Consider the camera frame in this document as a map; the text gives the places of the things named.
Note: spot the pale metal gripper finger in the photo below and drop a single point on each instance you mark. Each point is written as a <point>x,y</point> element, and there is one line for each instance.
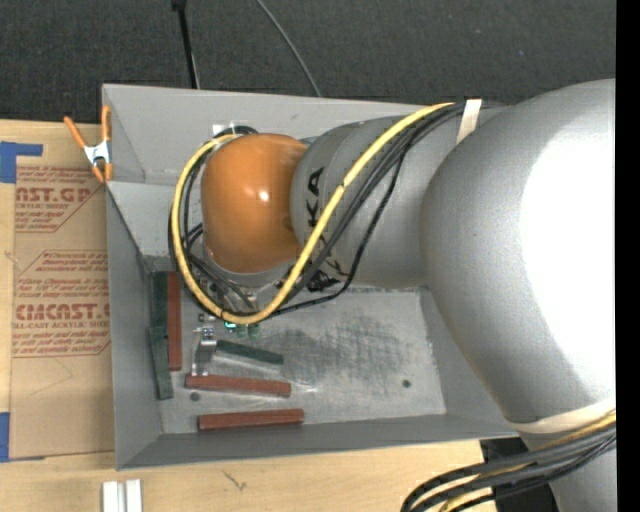
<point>202,357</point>

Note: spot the red-brown flat block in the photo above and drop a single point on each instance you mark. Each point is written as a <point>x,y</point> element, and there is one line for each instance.
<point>250,420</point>
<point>174,325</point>
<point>237,386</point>

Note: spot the grey metal bin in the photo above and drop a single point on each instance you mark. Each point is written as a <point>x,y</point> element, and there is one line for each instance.
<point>350,350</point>

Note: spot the brown cardboard board, red print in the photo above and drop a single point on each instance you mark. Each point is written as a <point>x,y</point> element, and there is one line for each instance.
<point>55,390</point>

